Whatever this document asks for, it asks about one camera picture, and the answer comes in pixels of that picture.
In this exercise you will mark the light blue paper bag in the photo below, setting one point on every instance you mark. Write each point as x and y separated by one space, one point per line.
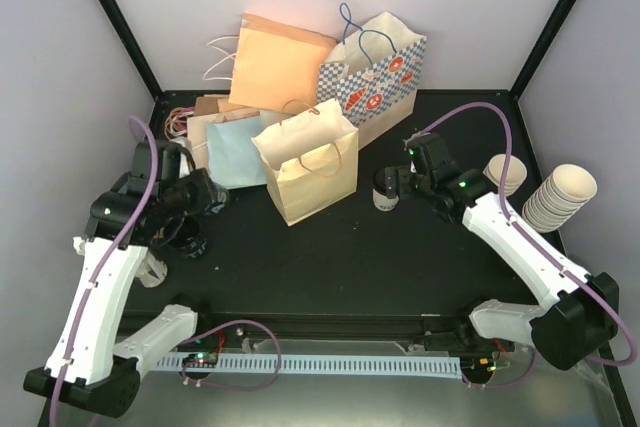
233 160

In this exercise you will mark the tall white cup stack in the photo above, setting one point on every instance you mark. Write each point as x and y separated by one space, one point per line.
560 196

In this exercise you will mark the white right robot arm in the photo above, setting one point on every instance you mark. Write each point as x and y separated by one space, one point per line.
573 313

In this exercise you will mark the flat brown paper bags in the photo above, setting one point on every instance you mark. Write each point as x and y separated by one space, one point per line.
189 124

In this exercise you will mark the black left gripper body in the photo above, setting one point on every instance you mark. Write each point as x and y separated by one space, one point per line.
201 197

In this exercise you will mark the white takeout coffee cup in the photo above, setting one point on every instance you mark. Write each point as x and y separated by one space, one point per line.
384 199

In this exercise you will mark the light blue cable duct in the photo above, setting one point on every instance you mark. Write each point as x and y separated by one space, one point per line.
345 365

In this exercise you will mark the blue checkered paper bag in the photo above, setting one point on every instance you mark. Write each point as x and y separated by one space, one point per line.
373 72

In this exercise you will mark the black frame post right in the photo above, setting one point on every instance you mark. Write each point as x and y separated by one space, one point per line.
548 34

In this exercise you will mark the beige kraft paper bag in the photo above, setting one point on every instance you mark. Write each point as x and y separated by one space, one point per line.
310 160

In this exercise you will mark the orange paper bag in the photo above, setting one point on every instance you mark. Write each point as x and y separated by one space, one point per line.
276 63

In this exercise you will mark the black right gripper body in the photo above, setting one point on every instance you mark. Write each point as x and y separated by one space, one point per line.
405 189

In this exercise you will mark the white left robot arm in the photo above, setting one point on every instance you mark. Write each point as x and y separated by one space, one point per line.
154 205

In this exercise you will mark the black cup with white print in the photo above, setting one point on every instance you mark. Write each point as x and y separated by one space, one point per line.
185 236

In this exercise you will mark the black frame post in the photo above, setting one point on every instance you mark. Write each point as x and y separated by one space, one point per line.
118 21
548 34

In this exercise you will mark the black frame post left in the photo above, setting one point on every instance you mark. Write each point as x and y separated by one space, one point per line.
118 21

